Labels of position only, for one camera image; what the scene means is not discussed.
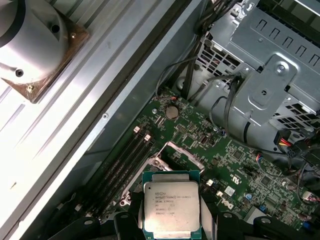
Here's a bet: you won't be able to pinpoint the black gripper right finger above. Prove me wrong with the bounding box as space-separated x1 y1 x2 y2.
199 197 320 240

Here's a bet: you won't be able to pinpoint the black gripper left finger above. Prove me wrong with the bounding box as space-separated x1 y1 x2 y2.
46 189 146 240

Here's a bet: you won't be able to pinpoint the silver CPU chip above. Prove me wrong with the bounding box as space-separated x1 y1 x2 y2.
141 170 202 240

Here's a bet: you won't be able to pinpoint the metal socket cover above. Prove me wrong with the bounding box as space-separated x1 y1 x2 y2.
154 140 206 176

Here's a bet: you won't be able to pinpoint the CPU socket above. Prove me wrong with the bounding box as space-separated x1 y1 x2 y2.
119 149 208 208

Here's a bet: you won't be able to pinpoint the RAM slot white clips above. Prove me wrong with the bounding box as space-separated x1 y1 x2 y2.
74 126 141 212
87 133 153 220

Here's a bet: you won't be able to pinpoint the green motherboard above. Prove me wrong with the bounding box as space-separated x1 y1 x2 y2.
84 86 320 240

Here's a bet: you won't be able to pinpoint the black power connector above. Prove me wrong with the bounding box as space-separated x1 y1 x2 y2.
274 128 291 153

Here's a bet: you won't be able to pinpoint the black PC case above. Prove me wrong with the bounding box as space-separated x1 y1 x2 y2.
0 0 320 240

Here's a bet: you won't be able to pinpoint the round coin battery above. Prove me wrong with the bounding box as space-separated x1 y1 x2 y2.
165 104 180 120

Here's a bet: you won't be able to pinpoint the metal disk bay cage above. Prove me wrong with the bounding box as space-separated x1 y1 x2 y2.
197 0 320 141

